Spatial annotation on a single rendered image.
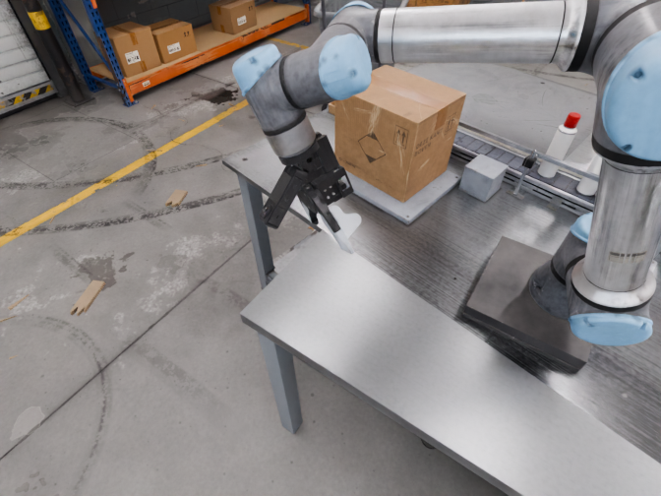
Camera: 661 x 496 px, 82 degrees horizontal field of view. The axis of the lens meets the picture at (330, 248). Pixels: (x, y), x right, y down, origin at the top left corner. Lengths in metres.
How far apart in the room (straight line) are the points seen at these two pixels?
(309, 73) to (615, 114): 0.36
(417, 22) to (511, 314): 0.65
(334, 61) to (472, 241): 0.76
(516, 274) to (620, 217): 0.45
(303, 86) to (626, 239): 0.50
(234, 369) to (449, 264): 1.12
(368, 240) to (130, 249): 1.69
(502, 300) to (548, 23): 0.59
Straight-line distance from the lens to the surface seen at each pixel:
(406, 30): 0.64
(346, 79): 0.54
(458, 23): 0.64
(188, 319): 2.04
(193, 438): 1.77
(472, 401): 0.89
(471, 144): 1.49
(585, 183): 1.38
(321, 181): 0.66
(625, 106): 0.51
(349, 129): 1.23
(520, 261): 1.08
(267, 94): 0.59
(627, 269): 0.72
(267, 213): 0.66
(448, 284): 1.04
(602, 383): 1.03
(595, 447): 0.96
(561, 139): 1.35
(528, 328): 0.97
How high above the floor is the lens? 1.62
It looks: 47 degrees down
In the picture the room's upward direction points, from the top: straight up
